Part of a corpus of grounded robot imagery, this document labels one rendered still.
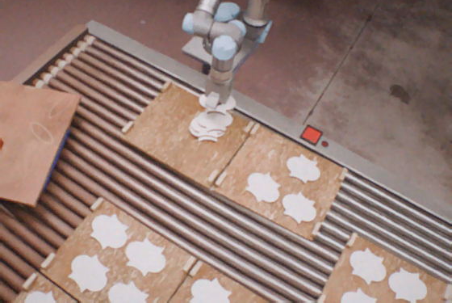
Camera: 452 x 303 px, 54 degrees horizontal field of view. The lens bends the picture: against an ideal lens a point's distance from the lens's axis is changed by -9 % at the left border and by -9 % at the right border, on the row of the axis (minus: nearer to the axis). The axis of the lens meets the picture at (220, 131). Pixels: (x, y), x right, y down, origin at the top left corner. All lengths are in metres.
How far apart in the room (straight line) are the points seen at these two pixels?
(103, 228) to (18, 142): 0.46
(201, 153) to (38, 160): 0.62
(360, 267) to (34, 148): 1.24
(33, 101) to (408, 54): 3.04
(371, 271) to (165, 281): 0.72
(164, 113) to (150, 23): 1.92
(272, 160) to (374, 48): 2.28
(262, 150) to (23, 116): 0.94
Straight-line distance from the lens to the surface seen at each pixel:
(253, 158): 1.83
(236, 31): 1.67
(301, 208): 1.74
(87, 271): 1.61
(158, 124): 1.90
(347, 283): 1.69
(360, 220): 1.83
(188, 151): 1.82
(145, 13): 3.87
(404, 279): 1.76
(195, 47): 2.27
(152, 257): 1.61
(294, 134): 1.96
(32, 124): 1.85
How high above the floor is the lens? 2.44
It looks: 53 degrees down
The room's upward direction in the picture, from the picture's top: 8 degrees clockwise
